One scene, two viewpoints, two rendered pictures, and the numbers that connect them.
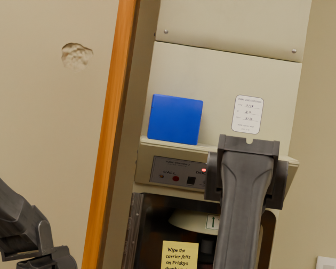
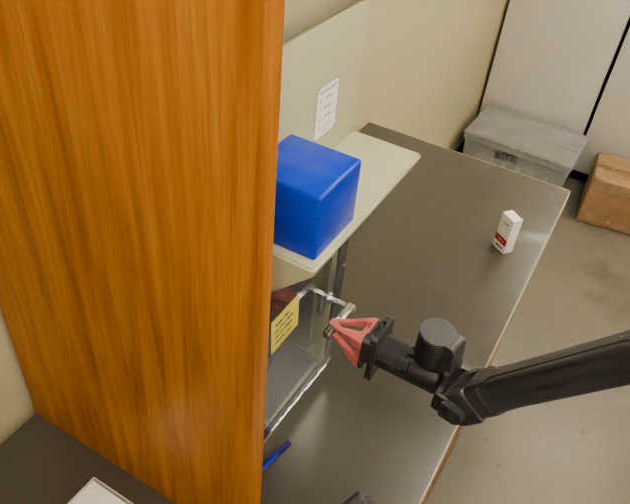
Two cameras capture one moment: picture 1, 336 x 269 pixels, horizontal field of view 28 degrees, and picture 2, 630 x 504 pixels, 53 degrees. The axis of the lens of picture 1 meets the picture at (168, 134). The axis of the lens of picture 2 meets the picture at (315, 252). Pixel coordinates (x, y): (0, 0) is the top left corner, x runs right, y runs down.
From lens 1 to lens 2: 124 cm
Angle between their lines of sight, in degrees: 66
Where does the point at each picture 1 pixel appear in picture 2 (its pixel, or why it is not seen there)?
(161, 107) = (327, 209)
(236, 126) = (317, 133)
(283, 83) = (355, 39)
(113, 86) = (265, 228)
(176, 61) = not seen: hidden behind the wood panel
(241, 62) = (322, 38)
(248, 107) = (327, 98)
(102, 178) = (262, 351)
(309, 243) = not seen: hidden behind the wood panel
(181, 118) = (343, 202)
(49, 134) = not seen: outside the picture
